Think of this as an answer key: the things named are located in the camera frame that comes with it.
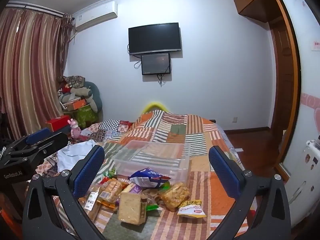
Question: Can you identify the red flat box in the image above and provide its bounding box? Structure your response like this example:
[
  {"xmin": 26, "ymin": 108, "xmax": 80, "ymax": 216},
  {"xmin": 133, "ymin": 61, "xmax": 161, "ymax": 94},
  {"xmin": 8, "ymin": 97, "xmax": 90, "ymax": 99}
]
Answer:
[{"xmin": 45, "ymin": 115, "xmax": 71, "ymax": 132}]

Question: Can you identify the white wardrobe with stickers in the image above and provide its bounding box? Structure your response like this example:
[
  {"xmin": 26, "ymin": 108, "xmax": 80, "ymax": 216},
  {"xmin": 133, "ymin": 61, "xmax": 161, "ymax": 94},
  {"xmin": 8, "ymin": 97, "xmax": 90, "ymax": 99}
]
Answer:
[{"xmin": 282, "ymin": 0, "xmax": 319, "ymax": 226}]

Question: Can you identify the yellow white small snack packet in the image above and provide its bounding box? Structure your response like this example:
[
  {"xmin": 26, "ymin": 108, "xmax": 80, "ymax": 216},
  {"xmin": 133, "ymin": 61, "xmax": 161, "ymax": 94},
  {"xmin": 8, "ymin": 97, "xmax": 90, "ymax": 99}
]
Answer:
[{"xmin": 177, "ymin": 200, "xmax": 207, "ymax": 218}]

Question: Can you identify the checkered patchwork quilt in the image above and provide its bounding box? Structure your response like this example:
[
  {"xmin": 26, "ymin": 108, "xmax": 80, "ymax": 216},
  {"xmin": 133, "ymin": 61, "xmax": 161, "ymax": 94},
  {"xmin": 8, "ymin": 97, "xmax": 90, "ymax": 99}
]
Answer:
[{"xmin": 80, "ymin": 119, "xmax": 133, "ymax": 143}]

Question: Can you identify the green pea snack bag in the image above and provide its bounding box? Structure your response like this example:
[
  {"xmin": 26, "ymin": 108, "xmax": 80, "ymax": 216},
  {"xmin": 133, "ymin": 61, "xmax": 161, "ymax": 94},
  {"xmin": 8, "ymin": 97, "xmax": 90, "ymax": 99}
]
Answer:
[{"xmin": 103, "ymin": 168, "xmax": 116, "ymax": 181}]

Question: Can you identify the white shirt on bed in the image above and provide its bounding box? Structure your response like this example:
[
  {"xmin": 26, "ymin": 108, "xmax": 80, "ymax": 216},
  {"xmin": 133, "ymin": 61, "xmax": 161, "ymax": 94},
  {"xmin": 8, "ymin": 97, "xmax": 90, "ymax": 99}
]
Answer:
[{"xmin": 57, "ymin": 140, "xmax": 97, "ymax": 173}]

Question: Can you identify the large black wall television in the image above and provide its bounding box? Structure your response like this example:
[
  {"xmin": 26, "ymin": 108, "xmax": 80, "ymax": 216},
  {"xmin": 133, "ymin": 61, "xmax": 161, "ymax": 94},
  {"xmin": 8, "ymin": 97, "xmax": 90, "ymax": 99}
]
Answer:
[{"xmin": 128, "ymin": 23, "xmax": 182, "ymax": 55}]

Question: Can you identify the yellow hoop behind bed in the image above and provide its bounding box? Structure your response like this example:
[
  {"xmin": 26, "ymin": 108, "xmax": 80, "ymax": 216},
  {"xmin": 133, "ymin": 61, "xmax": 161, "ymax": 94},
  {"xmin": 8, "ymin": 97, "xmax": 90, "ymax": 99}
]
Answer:
[{"xmin": 142, "ymin": 102, "xmax": 168, "ymax": 114}]

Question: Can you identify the grey green stuffed cushion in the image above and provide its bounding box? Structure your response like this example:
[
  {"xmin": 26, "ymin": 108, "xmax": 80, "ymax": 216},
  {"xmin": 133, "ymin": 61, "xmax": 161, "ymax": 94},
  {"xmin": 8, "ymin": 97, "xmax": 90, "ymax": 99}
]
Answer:
[{"xmin": 71, "ymin": 81, "xmax": 103, "ymax": 113}]

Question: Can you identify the orange cardboard box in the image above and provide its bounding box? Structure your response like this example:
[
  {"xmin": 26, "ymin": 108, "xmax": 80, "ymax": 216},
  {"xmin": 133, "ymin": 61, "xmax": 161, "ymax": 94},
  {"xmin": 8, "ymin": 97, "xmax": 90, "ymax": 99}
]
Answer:
[{"xmin": 64, "ymin": 99, "xmax": 87, "ymax": 111}]

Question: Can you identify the pink plush toy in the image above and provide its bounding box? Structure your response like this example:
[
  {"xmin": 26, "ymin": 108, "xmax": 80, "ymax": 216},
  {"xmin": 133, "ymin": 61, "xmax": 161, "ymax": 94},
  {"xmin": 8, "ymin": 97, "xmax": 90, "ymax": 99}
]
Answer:
[{"xmin": 68, "ymin": 119, "xmax": 81, "ymax": 139}]

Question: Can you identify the purple egg roll pack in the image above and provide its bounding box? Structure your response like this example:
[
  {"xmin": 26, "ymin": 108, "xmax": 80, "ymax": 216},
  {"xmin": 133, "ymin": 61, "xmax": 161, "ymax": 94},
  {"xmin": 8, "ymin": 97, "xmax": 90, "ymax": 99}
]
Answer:
[{"xmin": 123, "ymin": 183, "xmax": 143, "ymax": 194}]

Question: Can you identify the red striped curtain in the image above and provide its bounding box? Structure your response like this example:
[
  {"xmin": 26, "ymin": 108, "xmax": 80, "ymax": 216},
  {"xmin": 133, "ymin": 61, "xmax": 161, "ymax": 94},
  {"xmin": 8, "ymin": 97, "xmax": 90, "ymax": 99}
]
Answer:
[{"xmin": 1, "ymin": 8, "xmax": 72, "ymax": 139}]

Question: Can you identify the fried dough twists bag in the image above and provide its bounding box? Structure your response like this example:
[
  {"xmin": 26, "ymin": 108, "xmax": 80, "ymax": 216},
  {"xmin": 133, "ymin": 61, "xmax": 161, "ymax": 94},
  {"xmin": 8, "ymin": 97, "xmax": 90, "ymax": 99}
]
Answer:
[{"xmin": 160, "ymin": 182, "xmax": 190, "ymax": 212}]

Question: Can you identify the blue white snack bag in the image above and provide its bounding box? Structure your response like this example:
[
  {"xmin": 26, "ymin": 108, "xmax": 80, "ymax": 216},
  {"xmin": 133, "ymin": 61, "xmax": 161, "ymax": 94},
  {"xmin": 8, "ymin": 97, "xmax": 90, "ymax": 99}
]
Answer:
[{"xmin": 129, "ymin": 167, "xmax": 171, "ymax": 189}]

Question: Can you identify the striped patchwork bedspread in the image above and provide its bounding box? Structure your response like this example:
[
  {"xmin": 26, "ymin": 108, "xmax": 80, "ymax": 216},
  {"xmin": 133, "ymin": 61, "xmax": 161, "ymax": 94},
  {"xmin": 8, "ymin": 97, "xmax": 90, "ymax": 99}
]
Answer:
[{"xmin": 53, "ymin": 109, "xmax": 253, "ymax": 240}]

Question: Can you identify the round cookies clear bag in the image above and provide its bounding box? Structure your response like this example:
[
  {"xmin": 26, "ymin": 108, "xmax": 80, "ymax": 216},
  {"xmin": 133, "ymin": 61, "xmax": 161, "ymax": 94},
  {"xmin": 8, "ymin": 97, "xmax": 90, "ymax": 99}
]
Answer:
[{"xmin": 99, "ymin": 180, "xmax": 123, "ymax": 203}]

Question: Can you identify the green edged clear chips bag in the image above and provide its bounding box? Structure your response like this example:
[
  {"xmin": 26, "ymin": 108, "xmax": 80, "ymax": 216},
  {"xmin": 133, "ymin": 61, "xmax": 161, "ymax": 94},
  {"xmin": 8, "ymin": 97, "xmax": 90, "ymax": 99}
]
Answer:
[{"xmin": 142, "ymin": 181, "xmax": 171, "ymax": 205}]

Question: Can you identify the green fabric box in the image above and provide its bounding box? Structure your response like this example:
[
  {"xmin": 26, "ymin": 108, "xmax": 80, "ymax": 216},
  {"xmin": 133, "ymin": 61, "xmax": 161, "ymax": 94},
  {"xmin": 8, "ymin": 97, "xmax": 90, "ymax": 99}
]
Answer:
[{"xmin": 73, "ymin": 105, "xmax": 99, "ymax": 129}]

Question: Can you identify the beige cracker block pack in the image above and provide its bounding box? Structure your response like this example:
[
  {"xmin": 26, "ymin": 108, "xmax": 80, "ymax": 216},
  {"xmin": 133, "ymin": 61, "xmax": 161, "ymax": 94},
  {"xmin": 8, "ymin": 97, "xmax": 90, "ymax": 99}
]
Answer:
[{"xmin": 118, "ymin": 192, "xmax": 148, "ymax": 225}]

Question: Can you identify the brown wooden door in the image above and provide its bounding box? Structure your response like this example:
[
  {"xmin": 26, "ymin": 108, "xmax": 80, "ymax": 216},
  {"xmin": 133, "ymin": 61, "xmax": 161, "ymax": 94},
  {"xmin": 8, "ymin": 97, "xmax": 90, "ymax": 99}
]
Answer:
[{"xmin": 269, "ymin": 16, "xmax": 297, "ymax": 163}]

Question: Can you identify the clear plastic storage bin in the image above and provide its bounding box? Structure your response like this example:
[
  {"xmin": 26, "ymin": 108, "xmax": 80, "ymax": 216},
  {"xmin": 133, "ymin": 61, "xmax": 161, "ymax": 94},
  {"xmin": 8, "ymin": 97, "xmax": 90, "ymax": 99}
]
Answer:
[{"xmin": 112, "ymin": 140, "xmax": 191, "ymax": 184}]

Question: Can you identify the white wall air conditioner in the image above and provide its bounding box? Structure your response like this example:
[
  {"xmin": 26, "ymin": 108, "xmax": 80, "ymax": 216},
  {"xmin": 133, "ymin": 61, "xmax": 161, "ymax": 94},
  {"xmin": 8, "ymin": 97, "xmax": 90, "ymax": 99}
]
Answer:
[{"xmin": 74, "ymin": 1, "xmax": 118, "ymax": 32}]

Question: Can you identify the wooden overhead cabinet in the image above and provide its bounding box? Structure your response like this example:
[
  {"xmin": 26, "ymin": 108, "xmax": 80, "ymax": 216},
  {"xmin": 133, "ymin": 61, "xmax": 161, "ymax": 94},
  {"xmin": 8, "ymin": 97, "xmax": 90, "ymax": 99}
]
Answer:
[{"xmin": 234, "ymin": 0, "xmax": 281, "ymax": 23}]

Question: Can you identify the small black wall monitor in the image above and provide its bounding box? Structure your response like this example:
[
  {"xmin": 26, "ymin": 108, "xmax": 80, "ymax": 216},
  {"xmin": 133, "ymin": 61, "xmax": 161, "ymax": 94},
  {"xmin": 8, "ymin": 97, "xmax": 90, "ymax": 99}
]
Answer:
[{"xmin": 141, "ymin": 53, "xmax": 171, "ymax": 75}]

